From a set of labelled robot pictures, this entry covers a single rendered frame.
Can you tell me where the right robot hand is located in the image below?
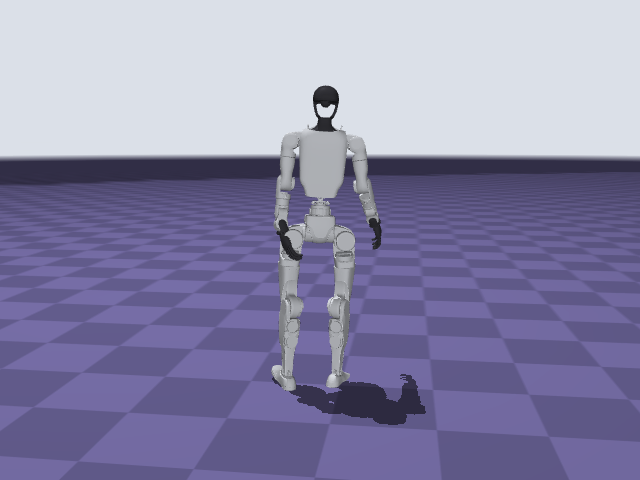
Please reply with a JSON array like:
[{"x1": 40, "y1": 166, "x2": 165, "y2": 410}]
[{"x1": 369, "y1": 218, "x2": 381, "y2": 250}]

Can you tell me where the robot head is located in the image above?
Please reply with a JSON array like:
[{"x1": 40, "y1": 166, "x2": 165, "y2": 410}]
[{"x1": 310, "y1": 86, "x2": 339, "y2": 132}]

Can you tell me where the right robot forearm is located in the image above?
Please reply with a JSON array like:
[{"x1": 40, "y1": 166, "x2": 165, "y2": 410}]
[{"x1": 359, "y1": 178, "x2": 379, "y2": 224}]

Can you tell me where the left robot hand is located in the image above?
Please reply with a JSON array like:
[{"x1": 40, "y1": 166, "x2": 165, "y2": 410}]
[{"x1": 277, "y1": 219, "x2": 303, "y2": 261}]

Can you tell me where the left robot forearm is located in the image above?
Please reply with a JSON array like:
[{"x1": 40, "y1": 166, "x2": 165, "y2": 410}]
[{"x1": 274, "y1": 175, "x2": 291, "y2": 231}]

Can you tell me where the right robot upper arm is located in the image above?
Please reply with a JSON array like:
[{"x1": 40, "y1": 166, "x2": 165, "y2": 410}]
[{"x1": 346, "y1": 134, "x2": 369, "y2": 194}]

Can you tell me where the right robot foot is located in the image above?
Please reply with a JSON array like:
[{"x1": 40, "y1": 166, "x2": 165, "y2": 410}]
[{"x1": 326, "y1": 370, "x2": 350, "y2": 388}]

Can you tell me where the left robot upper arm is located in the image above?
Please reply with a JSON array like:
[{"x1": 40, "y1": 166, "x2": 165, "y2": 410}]
[{"x1": 280, "y1": 131, "x2": 302, "y2": 191}]

